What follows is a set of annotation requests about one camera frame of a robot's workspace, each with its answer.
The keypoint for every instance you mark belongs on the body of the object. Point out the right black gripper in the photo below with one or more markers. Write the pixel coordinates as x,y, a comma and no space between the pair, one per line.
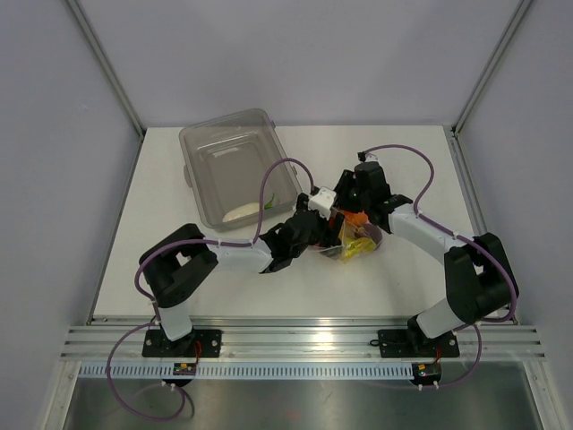
346,180

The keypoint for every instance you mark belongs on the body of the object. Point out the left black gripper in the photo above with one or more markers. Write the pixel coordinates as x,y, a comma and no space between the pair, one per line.
332,229

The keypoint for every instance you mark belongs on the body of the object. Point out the orange toy fruit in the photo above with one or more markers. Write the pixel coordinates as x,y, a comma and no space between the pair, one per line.
356,219

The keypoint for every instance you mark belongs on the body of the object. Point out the clear zip top bag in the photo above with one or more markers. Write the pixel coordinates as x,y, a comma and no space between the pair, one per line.
349,231

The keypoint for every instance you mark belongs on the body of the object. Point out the white toy food piece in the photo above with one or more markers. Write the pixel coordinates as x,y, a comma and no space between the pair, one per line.
247,210

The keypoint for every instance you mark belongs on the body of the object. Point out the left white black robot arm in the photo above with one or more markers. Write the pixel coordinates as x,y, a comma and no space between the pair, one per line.
176,267

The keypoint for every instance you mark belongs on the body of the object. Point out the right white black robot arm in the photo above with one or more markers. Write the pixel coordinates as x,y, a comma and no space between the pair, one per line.
478,277

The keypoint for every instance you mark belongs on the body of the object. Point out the clear grey plastic bin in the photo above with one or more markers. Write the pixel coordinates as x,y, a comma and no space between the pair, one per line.
226,166

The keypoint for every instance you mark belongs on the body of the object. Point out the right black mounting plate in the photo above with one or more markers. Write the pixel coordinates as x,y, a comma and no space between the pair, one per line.
394,343

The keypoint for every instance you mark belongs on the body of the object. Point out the black mounting plate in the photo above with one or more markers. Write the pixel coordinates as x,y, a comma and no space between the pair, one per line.
199,343
394,343

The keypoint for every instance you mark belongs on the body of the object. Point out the right small circuit board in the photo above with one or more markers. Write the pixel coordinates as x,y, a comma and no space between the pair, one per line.
428,370

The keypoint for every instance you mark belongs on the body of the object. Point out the small circuit board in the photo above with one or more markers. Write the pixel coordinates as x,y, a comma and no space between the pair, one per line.
184,369
428,370

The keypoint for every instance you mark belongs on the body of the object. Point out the left small circuit board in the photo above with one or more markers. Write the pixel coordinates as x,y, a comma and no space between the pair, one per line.
184,369

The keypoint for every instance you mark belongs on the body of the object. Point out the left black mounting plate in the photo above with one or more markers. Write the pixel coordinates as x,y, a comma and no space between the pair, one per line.
199,343

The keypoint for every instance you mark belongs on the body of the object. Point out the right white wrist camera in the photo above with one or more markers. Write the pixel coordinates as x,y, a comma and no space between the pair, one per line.
367,156

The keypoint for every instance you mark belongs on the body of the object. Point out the right aluminium frame post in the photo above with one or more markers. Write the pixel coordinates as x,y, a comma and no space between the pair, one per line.
501,48

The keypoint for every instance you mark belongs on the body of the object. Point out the aluminium frame post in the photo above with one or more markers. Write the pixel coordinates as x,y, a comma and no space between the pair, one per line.
501,48
96,48

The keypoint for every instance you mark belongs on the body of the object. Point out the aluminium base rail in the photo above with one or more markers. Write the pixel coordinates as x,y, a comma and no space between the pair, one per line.
298,339

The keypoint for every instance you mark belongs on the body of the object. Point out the left aluminium frame post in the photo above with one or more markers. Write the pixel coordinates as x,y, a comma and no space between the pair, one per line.
96,48

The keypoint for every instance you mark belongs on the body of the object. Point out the white slotted cable duct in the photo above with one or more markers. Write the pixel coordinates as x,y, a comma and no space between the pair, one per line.
254,371

